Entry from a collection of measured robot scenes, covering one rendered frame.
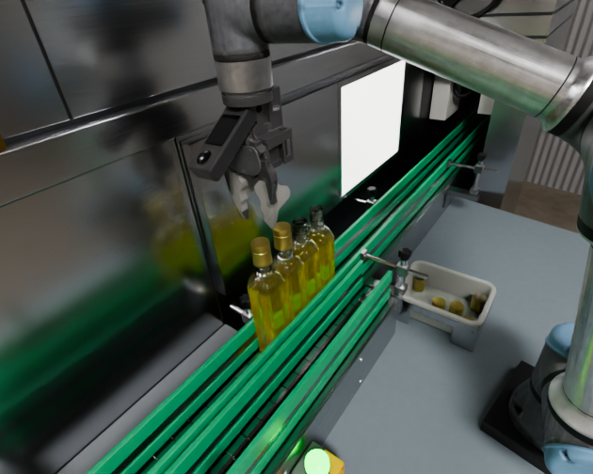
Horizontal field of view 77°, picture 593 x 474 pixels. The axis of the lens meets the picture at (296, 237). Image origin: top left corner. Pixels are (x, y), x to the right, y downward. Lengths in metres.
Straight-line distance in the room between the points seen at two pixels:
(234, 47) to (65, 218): 0.33
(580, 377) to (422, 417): 0.39
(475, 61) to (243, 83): 0.29
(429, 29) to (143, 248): 0.54
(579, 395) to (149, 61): 0.75
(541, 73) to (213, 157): 0.41
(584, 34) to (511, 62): 2.89
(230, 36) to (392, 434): 0.77
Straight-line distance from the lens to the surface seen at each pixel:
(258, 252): 0.64
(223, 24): 0.52
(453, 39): 0.55
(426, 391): 0.95
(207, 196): 0.70
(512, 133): 1.61
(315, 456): 0.74
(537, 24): 1.53
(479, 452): 0.91
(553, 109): 0.56
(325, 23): 0.46
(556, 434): 0.70
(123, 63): 0.62
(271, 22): 0.49
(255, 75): 0.53
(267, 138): 0.56
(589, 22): 3.43
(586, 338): 0.58
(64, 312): 0.67
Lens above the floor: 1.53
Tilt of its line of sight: 34 degrees down
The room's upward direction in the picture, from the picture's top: 5 degrees counter-clockwise
